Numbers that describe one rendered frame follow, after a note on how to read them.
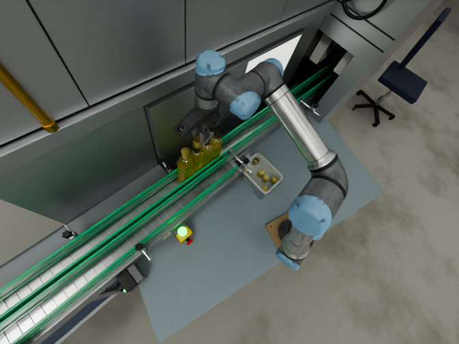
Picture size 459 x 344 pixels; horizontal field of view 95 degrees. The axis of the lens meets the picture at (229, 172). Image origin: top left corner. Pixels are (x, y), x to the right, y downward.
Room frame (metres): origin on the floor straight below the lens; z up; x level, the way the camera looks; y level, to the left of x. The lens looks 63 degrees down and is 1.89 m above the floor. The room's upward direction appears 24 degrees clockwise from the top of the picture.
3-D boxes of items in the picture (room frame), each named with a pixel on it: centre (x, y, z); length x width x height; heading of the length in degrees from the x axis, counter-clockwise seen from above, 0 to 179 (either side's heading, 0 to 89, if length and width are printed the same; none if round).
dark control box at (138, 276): (-0.11, 0.21, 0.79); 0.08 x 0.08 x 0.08; 65
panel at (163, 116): (0.80, 0.14, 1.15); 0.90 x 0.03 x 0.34; 155
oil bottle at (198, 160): (0.44, 0.17, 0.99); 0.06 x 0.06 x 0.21; 64
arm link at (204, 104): (0.46, 0.16, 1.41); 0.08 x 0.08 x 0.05
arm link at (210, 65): (0.45, 0.15, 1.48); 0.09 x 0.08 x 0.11; 71
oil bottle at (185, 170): (0.38, 0.19, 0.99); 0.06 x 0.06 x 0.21; 64
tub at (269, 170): (0.63, -0.17, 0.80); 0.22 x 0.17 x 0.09; 65
